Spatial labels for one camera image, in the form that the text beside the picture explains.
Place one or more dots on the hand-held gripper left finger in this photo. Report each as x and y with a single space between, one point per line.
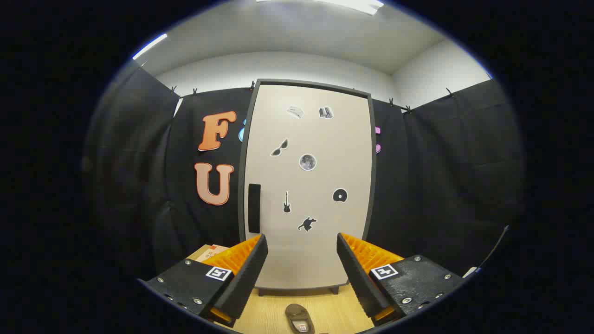
248 278

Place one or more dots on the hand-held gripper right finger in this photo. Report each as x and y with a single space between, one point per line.
359 278

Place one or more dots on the brown fuzzy shoe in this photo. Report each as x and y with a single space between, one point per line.
297 317

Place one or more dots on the dark grey shoe cabinet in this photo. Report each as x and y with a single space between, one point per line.
241 195

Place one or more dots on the beige orange book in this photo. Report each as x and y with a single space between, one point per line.
216 252

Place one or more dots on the black backdrop cloth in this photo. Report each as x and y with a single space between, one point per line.
441 185

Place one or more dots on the ceiling light panel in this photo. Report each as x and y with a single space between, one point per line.
149 46
357 5

